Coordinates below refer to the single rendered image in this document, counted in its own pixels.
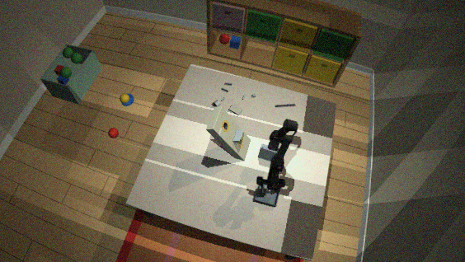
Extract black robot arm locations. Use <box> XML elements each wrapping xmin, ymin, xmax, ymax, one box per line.
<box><xmin>265</xmin><ymin>119</ymin><xmax>298</xmax><ymax>190</ymax></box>

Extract grey panel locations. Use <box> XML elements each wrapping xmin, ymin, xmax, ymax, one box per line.
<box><xmin>206</xmin><ymin>106</ymin><xmax>251</xmax><ymax>161</ymax></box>

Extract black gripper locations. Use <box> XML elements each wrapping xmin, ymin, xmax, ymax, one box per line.
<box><xmin>257</xmin><ymin>173</ymin><xmax>285</xmax><ymax>191</ymax></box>

